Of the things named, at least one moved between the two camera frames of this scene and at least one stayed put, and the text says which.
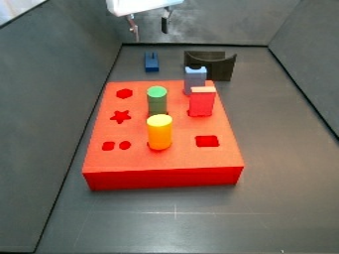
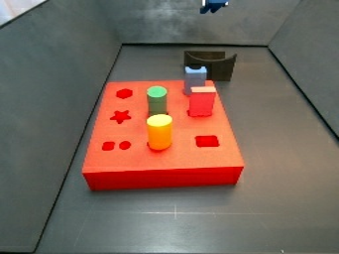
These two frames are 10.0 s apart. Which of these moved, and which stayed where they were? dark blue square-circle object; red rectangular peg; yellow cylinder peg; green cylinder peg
Moved: dark blue square-circle object
Stayed: green cylinder peg; yellow cylinder peg; red rectangular peg
